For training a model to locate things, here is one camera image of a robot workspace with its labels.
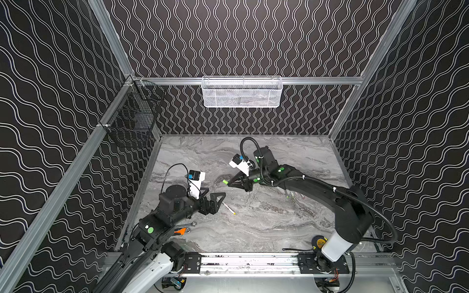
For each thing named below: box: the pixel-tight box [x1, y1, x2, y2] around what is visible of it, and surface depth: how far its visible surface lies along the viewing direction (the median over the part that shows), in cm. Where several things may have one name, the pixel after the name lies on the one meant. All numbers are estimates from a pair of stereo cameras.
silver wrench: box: [174, 221, 198, 228], surface depth 87 cm
